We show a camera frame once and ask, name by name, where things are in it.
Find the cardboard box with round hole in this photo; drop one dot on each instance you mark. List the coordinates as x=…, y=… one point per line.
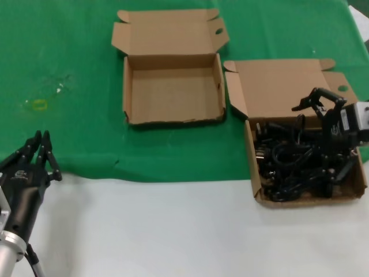
x=282, y=86

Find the silver left wrist bracket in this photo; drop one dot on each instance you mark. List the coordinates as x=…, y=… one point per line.
x=4, y=207

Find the white paper sheet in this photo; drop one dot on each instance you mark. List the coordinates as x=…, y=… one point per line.
x=361, y=20

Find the silver wrist bracket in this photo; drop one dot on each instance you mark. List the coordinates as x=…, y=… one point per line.
x=4, y=207
x=363, y=115

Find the cardboard box with oval hole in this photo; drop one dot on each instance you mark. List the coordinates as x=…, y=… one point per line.
x=173, y=92

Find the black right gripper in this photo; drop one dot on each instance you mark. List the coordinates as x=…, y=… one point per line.
x=334, y=138

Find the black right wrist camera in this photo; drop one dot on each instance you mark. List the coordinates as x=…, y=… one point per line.
x=349, y=118

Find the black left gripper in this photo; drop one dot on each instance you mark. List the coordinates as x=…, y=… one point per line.
x=23, y=196

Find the green table cloth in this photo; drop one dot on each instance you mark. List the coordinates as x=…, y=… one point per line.
x=72, y=43

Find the silver right wrist bracket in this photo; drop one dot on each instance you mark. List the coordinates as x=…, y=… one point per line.
x=363, y=115

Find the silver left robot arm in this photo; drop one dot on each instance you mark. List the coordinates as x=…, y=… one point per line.
x=8, y=254

